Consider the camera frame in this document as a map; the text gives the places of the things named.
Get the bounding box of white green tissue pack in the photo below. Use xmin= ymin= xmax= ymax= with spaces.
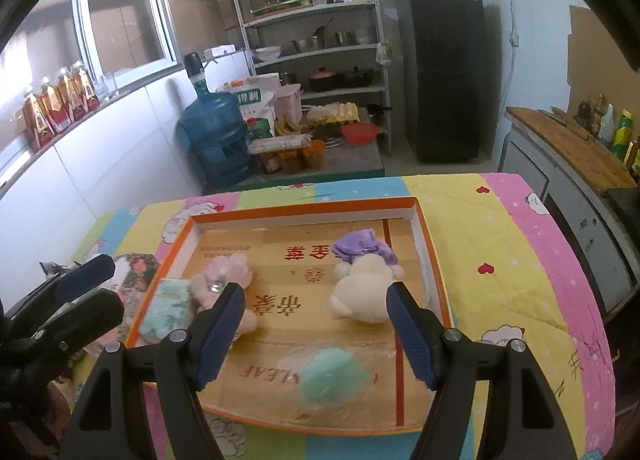
xmin=139 ymin=278 xmax=193 ymax=344

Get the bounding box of beige plush bunny pink bow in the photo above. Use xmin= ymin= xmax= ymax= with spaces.
xmin=188 ymin=252 xmax=260 ymax=341

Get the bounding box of green sponge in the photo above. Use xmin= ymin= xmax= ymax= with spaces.
xmin=278 ymin=344 xmax=396 ymax=421

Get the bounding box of beige plush bear purple bow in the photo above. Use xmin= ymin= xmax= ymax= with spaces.
xmin=329 ymin=228 xmax=405 ymax=323

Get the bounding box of floral pink tissue pack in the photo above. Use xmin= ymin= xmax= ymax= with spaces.
xmin=85 ymin=253 xmax=160 ymax=357

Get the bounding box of colourful cartoon quilt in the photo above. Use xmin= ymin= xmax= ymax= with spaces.
xmin=74 ymin=173 xmax=615 ymax=459

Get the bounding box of orange cardboard box lid tray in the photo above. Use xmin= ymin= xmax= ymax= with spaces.
xmin=157 ymin=197 xmax=450 ymax=436

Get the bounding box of orange drink bottles pack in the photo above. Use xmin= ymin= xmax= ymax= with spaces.
xmin=22 ymin=61 xmax=101 ymax=152

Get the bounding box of blue water jug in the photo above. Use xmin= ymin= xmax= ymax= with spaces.
xmin=177 ymin=52 xmax=255 ymax=189

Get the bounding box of red plastic basin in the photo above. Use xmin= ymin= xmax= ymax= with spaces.
xmin=341 ymin=122 xmax=380 ymax=146

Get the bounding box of wooden counter top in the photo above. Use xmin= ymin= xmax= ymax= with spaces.
xmin=506 ymin=106 xmax=636 ymax=195

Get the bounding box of green yellow bottle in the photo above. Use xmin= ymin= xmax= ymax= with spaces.
xmin=611 ymin=108 xmax=634 ymax=161

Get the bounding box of black refrigerator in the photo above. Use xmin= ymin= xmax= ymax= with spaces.
xmin=395 ymin=0 xmax=487 ymax=164

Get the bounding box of grey metal shelf rack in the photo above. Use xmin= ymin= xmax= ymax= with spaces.
xmin=233 ymin=0 xmax=393 ymax=152

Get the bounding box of cardboard sheet on wall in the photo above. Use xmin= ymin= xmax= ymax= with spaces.
xmin=567 ymin=6 xmax=640 ymax=120

